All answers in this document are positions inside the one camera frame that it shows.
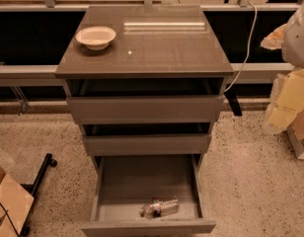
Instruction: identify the grey drawer cabinet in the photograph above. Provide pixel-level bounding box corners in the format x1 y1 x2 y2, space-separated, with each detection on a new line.
54 5 235 170

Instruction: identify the grey top drawer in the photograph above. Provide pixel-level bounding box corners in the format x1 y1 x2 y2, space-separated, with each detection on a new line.
63 78 224 124

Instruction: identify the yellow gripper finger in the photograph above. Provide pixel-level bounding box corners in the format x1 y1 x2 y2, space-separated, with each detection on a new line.
267 69 304 129

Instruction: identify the cardboard box right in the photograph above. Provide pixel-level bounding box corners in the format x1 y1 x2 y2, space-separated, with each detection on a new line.
287 110 304 160

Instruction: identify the grey bottom drawer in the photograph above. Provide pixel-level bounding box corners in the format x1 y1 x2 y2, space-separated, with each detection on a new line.
81 155 215 237

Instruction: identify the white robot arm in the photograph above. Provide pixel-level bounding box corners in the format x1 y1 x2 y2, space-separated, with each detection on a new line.
261 1 304 133

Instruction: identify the cardboard box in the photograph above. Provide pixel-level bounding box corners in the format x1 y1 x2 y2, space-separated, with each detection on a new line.
0 166 34 237
287 110 304 160

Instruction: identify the grey middle drawer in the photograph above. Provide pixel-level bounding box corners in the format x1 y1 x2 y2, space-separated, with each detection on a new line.
82 122 211 156

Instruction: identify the cardboard box left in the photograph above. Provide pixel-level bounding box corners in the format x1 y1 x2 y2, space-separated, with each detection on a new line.
0 166 34 237

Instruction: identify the clear plastic water bottle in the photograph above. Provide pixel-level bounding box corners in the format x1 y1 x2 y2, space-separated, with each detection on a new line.
140 197 180 219

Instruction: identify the white paper bowl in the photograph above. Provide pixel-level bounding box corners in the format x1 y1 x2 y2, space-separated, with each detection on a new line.
76 27 116 50

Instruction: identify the black stand leg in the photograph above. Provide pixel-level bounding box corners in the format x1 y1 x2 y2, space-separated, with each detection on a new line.
20 153 57 237

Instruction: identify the grey drawer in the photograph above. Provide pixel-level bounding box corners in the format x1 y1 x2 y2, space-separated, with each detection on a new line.
81 155 215 237
63 78 224 124
82 122 211 156

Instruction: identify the black cable left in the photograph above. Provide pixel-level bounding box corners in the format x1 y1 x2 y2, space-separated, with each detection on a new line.
0 195 21 237

